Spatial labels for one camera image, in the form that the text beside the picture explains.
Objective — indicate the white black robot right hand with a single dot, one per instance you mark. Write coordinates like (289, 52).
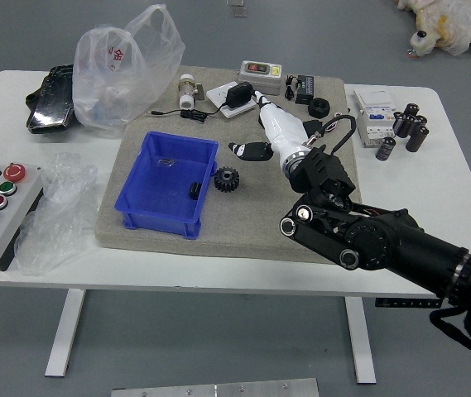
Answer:
(280, 128)

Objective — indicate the big black gear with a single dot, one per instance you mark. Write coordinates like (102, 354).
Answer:
(227, 179)

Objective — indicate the small black gear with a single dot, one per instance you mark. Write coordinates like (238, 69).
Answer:
(194, 191)

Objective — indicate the blue plastic box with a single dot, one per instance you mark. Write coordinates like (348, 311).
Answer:
(156, 194)

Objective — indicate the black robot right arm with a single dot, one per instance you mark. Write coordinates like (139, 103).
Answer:
(384, 244)

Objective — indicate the black power adapter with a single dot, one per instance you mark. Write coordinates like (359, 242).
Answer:
(239, 95)

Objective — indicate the white circuit breaker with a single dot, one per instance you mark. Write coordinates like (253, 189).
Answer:
(373, 116)

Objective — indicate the brass valve with white ends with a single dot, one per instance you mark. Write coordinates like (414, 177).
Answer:
(186, 91)

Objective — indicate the white table leg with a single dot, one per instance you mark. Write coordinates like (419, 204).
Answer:
(361, 343)
(65, 331)

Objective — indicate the black cylindrical capacitor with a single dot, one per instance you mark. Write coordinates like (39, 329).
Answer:
(397, 121)
(411, 110)
(417, 138)
(385, 149)
(421, 121)
(405, 126)

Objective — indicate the grey-brown foam mat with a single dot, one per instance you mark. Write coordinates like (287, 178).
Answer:
(239, 235)

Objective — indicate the small clear packet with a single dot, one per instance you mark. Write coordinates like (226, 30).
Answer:
(166, 162)

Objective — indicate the metal floor outlet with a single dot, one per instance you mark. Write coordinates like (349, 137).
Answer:
(236, 8)

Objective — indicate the translucent bag with red print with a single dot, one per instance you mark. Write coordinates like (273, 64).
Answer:
(115, 82)

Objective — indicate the crumpled clear plastic wrap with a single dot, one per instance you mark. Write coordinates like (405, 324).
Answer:
(53, 215)

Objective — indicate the plush toy in plastic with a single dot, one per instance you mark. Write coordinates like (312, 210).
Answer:
(454, 25)

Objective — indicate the black table control panel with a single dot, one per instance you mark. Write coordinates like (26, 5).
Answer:
(405, 303)

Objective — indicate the black plastic tray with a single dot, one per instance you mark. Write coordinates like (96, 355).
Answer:
(51, 103)

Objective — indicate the silver metal plate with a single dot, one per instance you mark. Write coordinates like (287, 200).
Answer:
(214, 389)

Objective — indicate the grey switch box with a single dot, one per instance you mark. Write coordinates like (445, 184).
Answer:
(260, 76)

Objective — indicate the white wall socket plate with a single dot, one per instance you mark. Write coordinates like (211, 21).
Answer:
(216, 95)

